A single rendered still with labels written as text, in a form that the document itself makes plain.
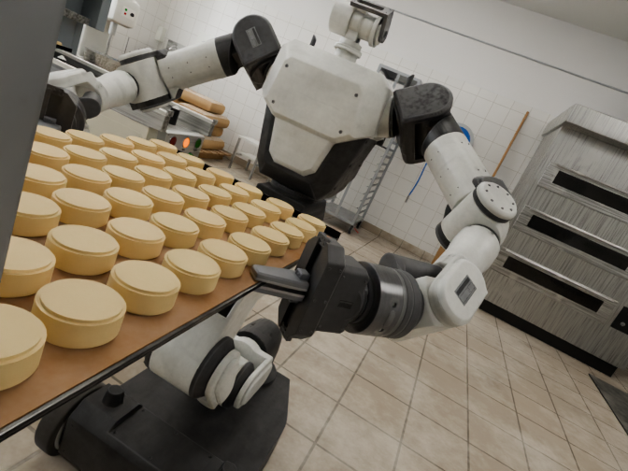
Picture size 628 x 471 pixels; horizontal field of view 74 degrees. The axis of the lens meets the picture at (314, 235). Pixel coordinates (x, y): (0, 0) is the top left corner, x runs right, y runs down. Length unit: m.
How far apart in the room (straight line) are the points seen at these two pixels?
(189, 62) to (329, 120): 0.38
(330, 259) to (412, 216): 4.97
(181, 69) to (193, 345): 0.63
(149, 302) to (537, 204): 4.19
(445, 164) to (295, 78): 0.35
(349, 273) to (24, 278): 0.29
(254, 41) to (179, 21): 6.02
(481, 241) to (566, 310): 3.90
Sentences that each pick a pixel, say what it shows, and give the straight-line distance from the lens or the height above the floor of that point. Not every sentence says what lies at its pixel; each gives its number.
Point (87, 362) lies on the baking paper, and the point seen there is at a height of 0.89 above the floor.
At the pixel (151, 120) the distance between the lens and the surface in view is 1.38.
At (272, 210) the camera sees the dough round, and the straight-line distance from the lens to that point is 0.64.
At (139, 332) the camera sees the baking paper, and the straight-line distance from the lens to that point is 0.31.
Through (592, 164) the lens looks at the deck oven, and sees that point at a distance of 4.46.
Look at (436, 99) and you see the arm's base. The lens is 0.92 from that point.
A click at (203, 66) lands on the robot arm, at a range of 1.08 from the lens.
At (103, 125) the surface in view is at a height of 0.78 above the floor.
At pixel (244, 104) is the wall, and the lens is 6.20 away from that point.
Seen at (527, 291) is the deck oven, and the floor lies 0.38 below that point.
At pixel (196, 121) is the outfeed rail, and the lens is 1.63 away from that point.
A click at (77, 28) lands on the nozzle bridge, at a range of 2.24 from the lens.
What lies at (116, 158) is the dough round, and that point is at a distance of 0.62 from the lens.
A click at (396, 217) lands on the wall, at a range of 5.42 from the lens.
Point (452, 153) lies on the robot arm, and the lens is 0.85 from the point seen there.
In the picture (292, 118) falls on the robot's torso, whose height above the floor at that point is 1.04.
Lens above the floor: 1.07
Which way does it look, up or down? 15 degrees down
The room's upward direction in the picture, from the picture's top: 24 degrees clockwise
